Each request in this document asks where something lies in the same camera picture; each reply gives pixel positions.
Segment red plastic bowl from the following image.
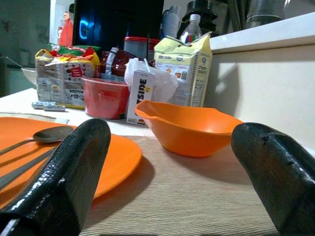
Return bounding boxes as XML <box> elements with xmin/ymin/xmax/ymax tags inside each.
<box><xmin>81</xmin><ymin>76</ymin><xmax>130</xmax><ymax>120</ymax></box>

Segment red figurine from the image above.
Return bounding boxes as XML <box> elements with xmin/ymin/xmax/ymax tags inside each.
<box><xmin>58</xmin><ymin>11</ymin><xmax>74</xmax><ymax>47</ymax></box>

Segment orange round plate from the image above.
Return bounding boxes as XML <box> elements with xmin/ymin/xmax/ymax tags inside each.
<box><xmin>0</xmin><ymin>117</ymin><xmax>143</xmax><ymax>209</ymax></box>

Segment black computer with blue light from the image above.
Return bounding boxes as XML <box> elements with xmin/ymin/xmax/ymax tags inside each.
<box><xmin>72</xmin><ymin>0</ymin><xmax>165</xmax><ymax>52</ymax></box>

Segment clear plastic water bottle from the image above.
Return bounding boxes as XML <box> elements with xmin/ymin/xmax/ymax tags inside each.
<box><xmin>179</xmin><ymin>14</ymin><xmax>203</xmax><ymax>44</ymax></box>

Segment white plastic bag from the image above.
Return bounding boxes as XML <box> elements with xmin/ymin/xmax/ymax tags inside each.
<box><xmin>124</xmin><ymin>58</ymin><xmax>178</xmax><ymax>103</ymax></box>

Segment yellow paper food bag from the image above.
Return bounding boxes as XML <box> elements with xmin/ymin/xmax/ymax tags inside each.
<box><xmin>154</xmin><ymin>31</ymin><xmax>213</xmax><ymax>108</ymax></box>

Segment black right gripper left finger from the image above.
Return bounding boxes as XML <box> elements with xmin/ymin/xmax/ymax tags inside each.
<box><xmin>0</xmin><ymin>118</ymin><xmax>112</xmax><ymax>236</ymax></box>

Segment dark red foil packet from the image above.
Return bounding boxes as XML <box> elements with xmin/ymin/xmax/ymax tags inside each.
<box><xmin>99</xmin><ymin>47</ymin><xmax>155</xmax><ymax>79</ymax></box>

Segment white printed carton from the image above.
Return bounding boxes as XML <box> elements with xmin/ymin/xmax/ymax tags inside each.
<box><xmin>126</xmin><ymin>69</ymin><xmax>156</xmax><ymax>126</ymax></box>

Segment metal spoon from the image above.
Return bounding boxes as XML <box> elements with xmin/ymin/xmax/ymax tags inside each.
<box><xmin>0</xmin><ymin>125</ymin><xmax>74</xmax><ymax>157</ymax></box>

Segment beige woven placemat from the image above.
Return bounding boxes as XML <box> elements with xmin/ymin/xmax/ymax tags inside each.
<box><xmin>0</xmin><ymin>112</ymin><xmax>280</xmax><ymax>236</ymax></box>

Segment white stacked plastic cups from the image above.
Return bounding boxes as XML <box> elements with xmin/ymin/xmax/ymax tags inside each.
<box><xmin>162</xmin><ymin>5</ymin><xmax>183</xmax><ymax>39</ymax></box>

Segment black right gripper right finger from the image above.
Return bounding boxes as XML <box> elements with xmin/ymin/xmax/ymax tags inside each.
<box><xmin>231</xmin><ymin>122</ymin><xmax>315</xmax><ymax>236</ymax></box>

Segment white bowl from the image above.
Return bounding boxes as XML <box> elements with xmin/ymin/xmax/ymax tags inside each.
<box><xmin>21</xmin><ymin>67</ymin><xmax>38</xmax><ymax>88</ymax></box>

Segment white counter ledge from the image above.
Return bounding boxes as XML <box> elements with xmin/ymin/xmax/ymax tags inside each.
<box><xmin>209</xmin><ymin>11</ymin><xmax>315</xmax><ymax>55</ymax></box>

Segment colourful noodle package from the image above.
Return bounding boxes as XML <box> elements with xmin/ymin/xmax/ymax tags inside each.
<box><xmin>34</xmin><ymin>43</ymin><xmax>101</xmax><ymax>110</ymax></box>

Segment clear glass jar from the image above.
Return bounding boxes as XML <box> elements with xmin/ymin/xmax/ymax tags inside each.
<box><xmin>246</xmin><ymin>0</ymin><xmax>291</xmax><ymax>25</ymax></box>

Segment orange plastic bowl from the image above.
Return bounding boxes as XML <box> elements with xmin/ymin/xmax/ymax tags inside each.
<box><xmin>134</xmin><ymin>100</ymin><xmax>244</xmax><ymax>158</ymax></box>

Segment black ribbed object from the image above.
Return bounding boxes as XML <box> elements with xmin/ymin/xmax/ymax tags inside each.
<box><xmin>182</xmin><ymin>0</ymin><xmax>220</xmax><ymax>37</ymax></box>

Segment clear container with red lid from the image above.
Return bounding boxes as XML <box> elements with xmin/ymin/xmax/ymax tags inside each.
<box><xmin>124</xmin><ymin>36</ymin><xmax>160</xmax><ymax>61</ymax></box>

